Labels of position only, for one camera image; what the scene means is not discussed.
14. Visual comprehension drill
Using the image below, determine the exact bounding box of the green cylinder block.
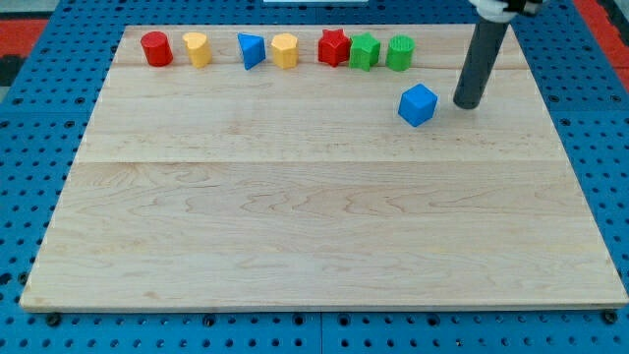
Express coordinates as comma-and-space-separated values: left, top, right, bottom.
385, 34, 415, 72

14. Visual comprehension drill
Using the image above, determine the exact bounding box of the red cylinder block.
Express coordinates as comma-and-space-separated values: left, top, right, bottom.
141, 30, 173, 67

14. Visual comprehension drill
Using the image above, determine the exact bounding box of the blue cube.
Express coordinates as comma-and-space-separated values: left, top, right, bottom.
398, 84, 438, 127

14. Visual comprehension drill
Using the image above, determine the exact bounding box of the blue triangular prism block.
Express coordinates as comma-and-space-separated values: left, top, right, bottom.
237, 32, 266, 70

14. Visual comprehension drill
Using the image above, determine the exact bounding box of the red star block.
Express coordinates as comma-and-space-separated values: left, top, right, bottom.
317, 29, 352, 67

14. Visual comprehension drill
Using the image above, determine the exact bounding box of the light wooden board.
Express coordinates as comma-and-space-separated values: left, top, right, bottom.
20, 25, 628, 313

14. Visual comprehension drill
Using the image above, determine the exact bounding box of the yellow hexagonal block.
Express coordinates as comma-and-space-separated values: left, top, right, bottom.
271, 32, 299, 69

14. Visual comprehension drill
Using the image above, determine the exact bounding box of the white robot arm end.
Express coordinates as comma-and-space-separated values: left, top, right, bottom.
469, 0, 548, 24

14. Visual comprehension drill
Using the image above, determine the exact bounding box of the green star block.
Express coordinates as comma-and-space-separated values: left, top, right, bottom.
349, 31, 380, 72

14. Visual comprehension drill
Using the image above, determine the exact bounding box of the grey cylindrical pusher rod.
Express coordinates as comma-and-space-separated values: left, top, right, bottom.
453, 18, 509, 109

